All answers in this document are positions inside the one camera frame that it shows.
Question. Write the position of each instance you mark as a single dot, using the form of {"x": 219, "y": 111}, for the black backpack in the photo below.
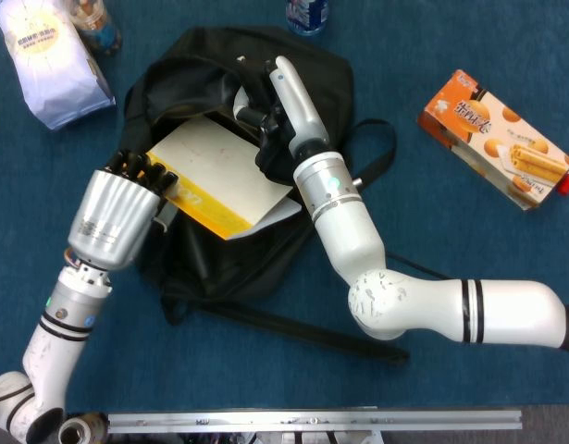
{"x": 210, "y": 268}

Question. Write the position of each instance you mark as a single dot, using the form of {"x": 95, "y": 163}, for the red marker pen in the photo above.
{"x": 568, "y": 178}

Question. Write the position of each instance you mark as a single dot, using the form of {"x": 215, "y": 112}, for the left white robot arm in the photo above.
{"x": 57, "y": 342}

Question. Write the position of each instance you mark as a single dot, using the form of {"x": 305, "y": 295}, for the blue felt table cover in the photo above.
{"x": 450, "y": 379}

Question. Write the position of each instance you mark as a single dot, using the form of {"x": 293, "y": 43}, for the white snack bag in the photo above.
{"x": 48, "y": 69}

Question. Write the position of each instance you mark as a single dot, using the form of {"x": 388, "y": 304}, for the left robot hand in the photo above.
{"x": 113, "y": 213}

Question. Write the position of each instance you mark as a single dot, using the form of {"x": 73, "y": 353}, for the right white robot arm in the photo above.
{"x": 353, "y": 240}

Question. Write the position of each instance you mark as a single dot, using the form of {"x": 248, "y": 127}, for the aluminium profile rail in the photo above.
{"x": 312, "y": 421}

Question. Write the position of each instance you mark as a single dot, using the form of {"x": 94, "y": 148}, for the clear jar of coloured pencils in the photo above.
{"x": 99, "y": 28}

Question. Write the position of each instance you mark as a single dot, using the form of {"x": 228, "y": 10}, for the brown tape roll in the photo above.
{"x": 80, "y": 432}

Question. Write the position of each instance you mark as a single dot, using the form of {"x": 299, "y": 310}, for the orange egg roll box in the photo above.
{"x": 492, "y": 134}

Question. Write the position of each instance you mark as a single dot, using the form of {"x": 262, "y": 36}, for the white yellow Lexicon book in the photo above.
{"x": 219, "y": 162}

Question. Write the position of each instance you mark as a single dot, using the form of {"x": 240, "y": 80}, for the blue Pepsi bottle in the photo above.
{"x": 307, "y": 14}

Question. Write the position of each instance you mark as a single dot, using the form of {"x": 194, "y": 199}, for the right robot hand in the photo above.
{"x": 302, "y": 115}

